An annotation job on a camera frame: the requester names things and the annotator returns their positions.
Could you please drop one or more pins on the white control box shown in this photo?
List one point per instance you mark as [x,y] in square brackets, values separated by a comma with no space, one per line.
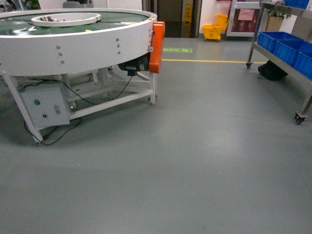
[47,104]

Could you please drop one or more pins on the orange motor guard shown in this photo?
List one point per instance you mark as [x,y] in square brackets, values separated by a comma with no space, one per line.
[157,45]

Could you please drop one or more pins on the yellow mop bucket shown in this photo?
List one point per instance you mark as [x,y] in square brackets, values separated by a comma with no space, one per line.
[214,31]

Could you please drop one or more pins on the steel shelf cart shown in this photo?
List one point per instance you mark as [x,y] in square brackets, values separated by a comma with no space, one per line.
[300,29]

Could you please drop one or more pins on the black bag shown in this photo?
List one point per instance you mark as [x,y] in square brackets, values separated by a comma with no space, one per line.
[271,71]

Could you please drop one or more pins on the yellow wet floor sign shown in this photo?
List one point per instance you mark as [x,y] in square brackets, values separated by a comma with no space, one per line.
[186,24]

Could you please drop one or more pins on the black motor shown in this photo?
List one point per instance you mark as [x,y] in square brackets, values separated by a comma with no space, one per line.
[136,65]

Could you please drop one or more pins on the white round conveyor table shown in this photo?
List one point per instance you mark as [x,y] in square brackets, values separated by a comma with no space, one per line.
[80,48]

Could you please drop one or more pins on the blue bin on cart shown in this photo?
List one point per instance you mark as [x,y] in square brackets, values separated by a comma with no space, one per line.
[268,39]
[287,50]

